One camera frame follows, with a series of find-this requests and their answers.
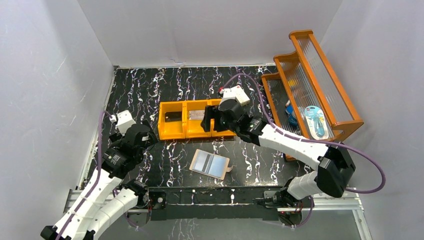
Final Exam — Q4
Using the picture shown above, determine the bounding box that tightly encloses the grey card black stripe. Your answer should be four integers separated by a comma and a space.
192, 152, 214, 173

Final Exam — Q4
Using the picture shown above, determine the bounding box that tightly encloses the beige leather card holder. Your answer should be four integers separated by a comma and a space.
189, 149, 233, 180

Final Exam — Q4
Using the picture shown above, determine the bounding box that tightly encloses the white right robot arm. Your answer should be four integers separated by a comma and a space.
200, 99, 356, 206

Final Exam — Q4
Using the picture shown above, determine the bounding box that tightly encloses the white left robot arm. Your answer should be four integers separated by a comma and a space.
40, 120, 158, 240

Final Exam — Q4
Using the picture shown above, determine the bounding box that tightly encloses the white card stack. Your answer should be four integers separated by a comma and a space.
188, 110, 205, 121

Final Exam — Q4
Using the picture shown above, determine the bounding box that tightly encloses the black VIP card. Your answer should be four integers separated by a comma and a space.
164, 111, 183, 123

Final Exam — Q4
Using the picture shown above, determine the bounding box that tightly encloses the yellow bin right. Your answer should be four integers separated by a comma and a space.
208, 98, 236, 137

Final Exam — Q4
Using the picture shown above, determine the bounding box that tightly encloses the yellow bin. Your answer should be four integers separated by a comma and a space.
208, 98, 236, 137
185, 100, 211, 139
157, 101, 185, 141

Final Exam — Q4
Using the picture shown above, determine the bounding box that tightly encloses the small white box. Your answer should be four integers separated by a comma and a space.
231, 85, 250, 106

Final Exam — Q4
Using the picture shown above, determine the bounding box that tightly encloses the yellow bin middle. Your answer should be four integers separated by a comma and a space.
185, 100, 211, 139

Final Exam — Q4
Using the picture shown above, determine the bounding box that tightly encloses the yellow bin left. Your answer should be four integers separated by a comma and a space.
157, 101, 185, 141

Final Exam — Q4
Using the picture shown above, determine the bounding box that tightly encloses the blue item on shelf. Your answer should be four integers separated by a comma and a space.
285, 100, 299, 127

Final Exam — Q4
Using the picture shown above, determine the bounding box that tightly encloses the orange wooden display shelf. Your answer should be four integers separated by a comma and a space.
261, 29, 364, 142

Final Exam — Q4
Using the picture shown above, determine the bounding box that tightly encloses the blue packaged item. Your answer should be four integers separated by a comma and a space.
304, 105, 329, 140

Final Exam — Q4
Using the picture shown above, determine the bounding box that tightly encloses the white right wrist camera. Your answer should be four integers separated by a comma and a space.
219, 87, 237, 104

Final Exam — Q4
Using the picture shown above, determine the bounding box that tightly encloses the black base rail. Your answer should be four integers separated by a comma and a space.
145, 185, 316, 222

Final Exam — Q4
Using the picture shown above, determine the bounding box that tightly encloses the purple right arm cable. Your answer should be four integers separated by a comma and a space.
219, 73, 387, 229

